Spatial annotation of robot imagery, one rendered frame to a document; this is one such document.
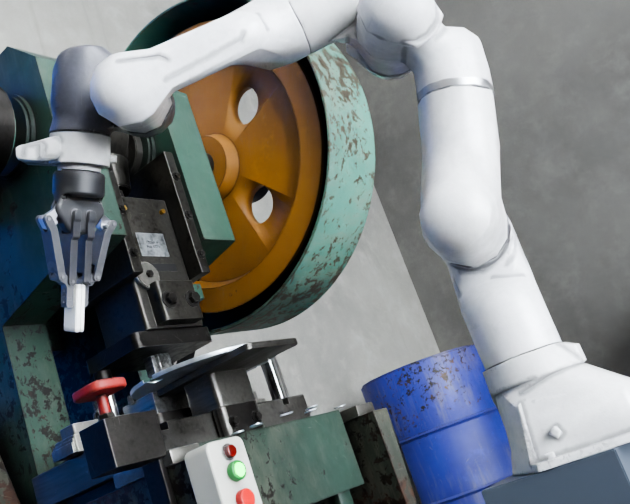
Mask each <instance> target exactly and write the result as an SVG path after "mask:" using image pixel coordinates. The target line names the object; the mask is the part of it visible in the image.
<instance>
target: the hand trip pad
mask: <svg viewBox="0 0 630 504"><path fill-rule="evenodd" d="M126 385H127V383H126V380H125V378H124V377H114V378H107V379H100V380H95V381H94V382H92V383H90V384H88V385H86V386H84V387H83V388H81V389H79V390H77V391H76V392H74V393H73V394H72V398H73V402H74V403H76V404H79V403H86V402H92V401H96V402H97V406H98V409H99V413H100V415H102V414H104V413H107V412H111V409H110V405H109V402H108V398H107V397H109V396H111V395H113V394H114V393H116V392H118V391H120V390H122V389H123V388H125V387H126Z"/></svg>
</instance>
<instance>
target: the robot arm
mask: <svg viewBox="0 0 630 504"><path fill-rule="evenodd" d="M443 16H444V15H443V14H442V12H441V11H440V9H439V8H438V6H437V5H436V3H435V1H434V0H253V1H251V2H249V3H247V4H246V5H244V6H242V7H240V8H238V9H236V10H235V11H233V12H231V13H229V14H227V15H225V16H224V17H221V18H219V19H217V20H215V21H212V22H210V23H208V24H205V25H203V26H201V27H198V28H196V29H194V30H192V31H189V32H187V33H185V34H182V35H180V36H178V37H176V38H173V39H171V40H169V41H166V42H164V43H162V44H160V45H157V46H155V47H153V48H150V49H144V50H136V51H127V52H119V53H115V54H112V53H110V52H109V51H108V50H107V49H106V48H104V47H103V46H96V45H89V44H85V45H78V46H72V47H69V48H67V49H65V50H63V51H61V53H60V54H59V55H58V56H57V59H56V62H55V65H54V68H53V72H52V86H51V99H50V105H51V110H52V115H53V119H52V123H51V126H50V130H49V133H50V135H49V138H46V139H42V140H38V141H34V142H31V143H27V144H23V145H19V146H18V147H16V157H17V159H18V160H20V161H22V162H23V163H25V164H28V165H39V166H57V170H58V171H55V172H54V173H53V180H52V194H53V196H54V200H53V203H52V204H51V208H50V209H51V210H50V211H48V212H47V213H45V214H44V215H38V216H36V218H35V220H36V223H37V224H38V226H39V228H40V230H41V233H42V239H43V245H44V250H45V256H46V262H47V268H48V274H49V278H50V280H52V281H55V282H57V284H58V285H61V306H62V307H65V308H64V331H68V332H83V331H84V307H87V306H88V294H89V286H92V285H93V284H94V282H96V281H100V279H101V276H102V272H103V267H104V263H105V259H106V254H107V250H108V246H109V242H110V237H111V234H112V233H113V231H114V229H115V228H116V226H117V222H116V221H115V220H110V219H109V218H107V217H106V216H105V215H104V208H103V206H102V199H103V197H104V195H105V176H104V174H102V173H101V169H107V168H110V163H117V156H113V155H110V154H111V137H110V135H111V133H112V132H114V131H118V132H122V133H126V134H129V135H133V136H138V137H144V138H147V137H152V136H156V135H158V134H160V133H162V132H163V131H164V130H165V129H166V128H167V127H168V126H169V125H170V124H171V123H172V122H173V119H174V115H175V99H174V97H173V95H172V94H173V93H174V92H175V91H177V90H180V89H182V88H184V87H186V86H188V85H190V84H192V83H194V82H197V81H199V80H201V79H203V78H205V77H207V76H209V75H211V74H214V73H216V72H218V71H220V70H222V69H224V68H226V67H228V66H231V65H249V66H253V67H257V68H261V69H266V70H273V69H276V68H279V67H282V66H285V65H288V64H291V63H294V62H296V61H298V60H300V59H302V58H304V57H306V56H308V55H310V54H312V53H314V52H316V51H318V50H320V49H322V48H324V47H327V46H329V45H331V44H333V43H335V42H340V43H346V52H347V53H348V54H349V55H350V56H352V57H353V58H354V59H355V60H357V61H358V62H359V63H360V64H361V65H362V66H363V67H364V68H366V69H367V70H368V71H369V72H370V73H371V74H372V75H373V76H376V77H378V78H381V79H383V80H395V79H401V78H402V77H404V76H406V75H407V74H409V73H410V72H411V71H412V72H413V73H414V80H415V87H416V94H417V101H418V105H417V106H418V116H419V126H420V136H421V146H422V177H421V208H420V213H419V217H420V223H421V229H422V235H423V237H424V239H425V241H426V242H427V244H428V246H429V247H430V248H431V249H432V250H433V251H434V252H435V253H437V254H438V255H439V256H440V257H441V258H442V259H443V261H444V262H445V264H446V265H447V267H448V269H449V273H450V276H451V279H452V283H453V286H454V289H455V293H456V296H457V299H458V303H459V306H460V309H461V313H462V316H463V319H464V321H465V323H466V326H467V328H468V330H469V333H470V335H471V337H472V340H473V342H474V345H475V347H476V349H477V352H478V354H479V356H480V359H481V361H482V363H483V366H484V368H485V370H486V371H484V372H483V375H484V378H485V381H486V384H487V386H488V389H489V392H490V395H491V397H492V400H493V403H494V404H495V406H496V407H497V409H498V411H499V414H500V416H501V419H502V422H503V424H504V427H505V430H506V434H507V438H508V442H509V446H510V450H511V459H512V473H513V476H516V475H524V474H529V473H539V472H542V471H545V470H548V469H551V468H554V467H557V466H560V465H563V464H566V463H569V462H572V461H575V460H578V459H581V458H584V457H587V456H590V455H593V454H596V453H599V452H602V451H605V450H608V449H611V448H614V447H617V446H620V445H623V444H626V443H629V442H630V377H627V376H624V375H621V374H618V373H614V372H611V371H608V370H605V369H602V368H599V367H596V366H593V365H590V364H586V363H584V362H585V361H586V360H587V359H586V357H585V355H584V353H583V351H582V349H581V347H580V344H579V343H571V342H562V341H561V339H560V336H559V334H558V332H557V330H556V327H555V325H554V323H553V320H552V318H551V316H550V314H549V311H548V309H547V307H546V304H545V302H544V300H543V298H542V295H541V293H540V291H539V288H538V286H537V284H536V282H535V279H534V276H533V273H532V271H531V269H530V266H529V264H528V262H527V259H526V257H525V255H524V252H523V250H522V247H521V245H520V243H519V240H518V238H517V235H516V233H515V231H514V228H513V226H512V223H511V221H510V219H509V218H508V216H507V215H506V213H505V209H504V206H503V202H502V199H501V179H500V143H499V135H498V127H497V119H496V111H495V103H494V96H495V93H494V89H493V84H492V79H491V74H490V69H489V66H488V63H487V60H486V56H485V53H484V50H483V47H482V44H481V41H480V39H479V38H478V36H476V35H475V34H473V33H472V32H470V31H468V30H467V29H465V28H464V27H446V26H444V25H443V24H442V19H443ZM56 224H58V225H59V227H60V231H59V232H58V229H57V226H56ZM95 227H96V228H97V230H96V232H95ZM69 233H71V234H69ZM83 234H85V235H83ZM59 237H60V238H59ZM60 239H61V244H60ZM92 241H93V243H92Z"/></svg>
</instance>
